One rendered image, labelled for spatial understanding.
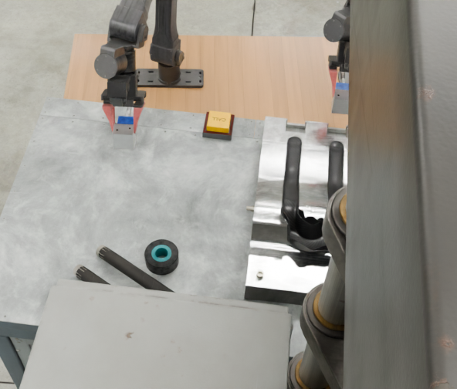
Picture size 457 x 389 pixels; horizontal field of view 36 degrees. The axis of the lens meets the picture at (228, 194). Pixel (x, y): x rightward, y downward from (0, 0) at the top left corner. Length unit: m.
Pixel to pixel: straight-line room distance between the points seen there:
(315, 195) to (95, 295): 0.90
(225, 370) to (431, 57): 0.55
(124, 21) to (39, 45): 1.85
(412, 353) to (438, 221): 0.05
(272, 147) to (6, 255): 0.70
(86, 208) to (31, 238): 0.15
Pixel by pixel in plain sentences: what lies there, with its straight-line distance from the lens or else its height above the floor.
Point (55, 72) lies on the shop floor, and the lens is 3.34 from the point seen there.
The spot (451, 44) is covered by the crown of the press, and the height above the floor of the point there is 2.01.
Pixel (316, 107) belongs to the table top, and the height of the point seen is 0.80.
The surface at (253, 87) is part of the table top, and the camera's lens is 2.07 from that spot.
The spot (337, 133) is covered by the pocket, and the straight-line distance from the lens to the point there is 1.89.
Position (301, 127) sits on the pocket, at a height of 0.87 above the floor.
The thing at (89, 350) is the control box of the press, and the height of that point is 1.47.
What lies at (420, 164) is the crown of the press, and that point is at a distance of 0.31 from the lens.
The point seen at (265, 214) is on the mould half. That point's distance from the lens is 1.60.
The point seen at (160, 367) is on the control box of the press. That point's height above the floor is 1.47.
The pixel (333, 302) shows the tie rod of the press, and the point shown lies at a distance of 1.01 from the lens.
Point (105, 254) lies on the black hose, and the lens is 1.67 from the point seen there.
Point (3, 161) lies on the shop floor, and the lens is 3.02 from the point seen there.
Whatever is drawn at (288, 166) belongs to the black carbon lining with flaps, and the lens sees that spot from 1.77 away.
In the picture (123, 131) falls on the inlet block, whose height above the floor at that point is 0.96.
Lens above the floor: 2.23
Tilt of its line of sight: 53 degrees down
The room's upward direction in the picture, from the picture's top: 3 degrees clockwise
